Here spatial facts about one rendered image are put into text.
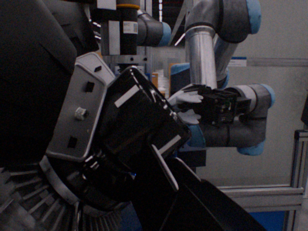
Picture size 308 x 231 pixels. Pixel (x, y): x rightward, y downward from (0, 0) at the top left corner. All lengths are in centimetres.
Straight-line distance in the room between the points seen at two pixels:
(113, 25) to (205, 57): 42
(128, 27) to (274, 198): 76
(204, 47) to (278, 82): 176
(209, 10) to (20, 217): 73
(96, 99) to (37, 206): 12
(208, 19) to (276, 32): 168
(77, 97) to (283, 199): 84
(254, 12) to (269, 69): 159
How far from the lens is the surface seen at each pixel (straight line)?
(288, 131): 262
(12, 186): 30
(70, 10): 45
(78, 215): 29
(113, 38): 39
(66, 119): 25
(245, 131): 72
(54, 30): 23
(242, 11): 87
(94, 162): 30
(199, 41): 80
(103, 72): 37
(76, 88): 25
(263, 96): 71
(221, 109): 56
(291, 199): 100
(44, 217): 29
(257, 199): 95
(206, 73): 75
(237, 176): 258
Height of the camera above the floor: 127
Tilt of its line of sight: 11 degrees down
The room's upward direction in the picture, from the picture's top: straight up
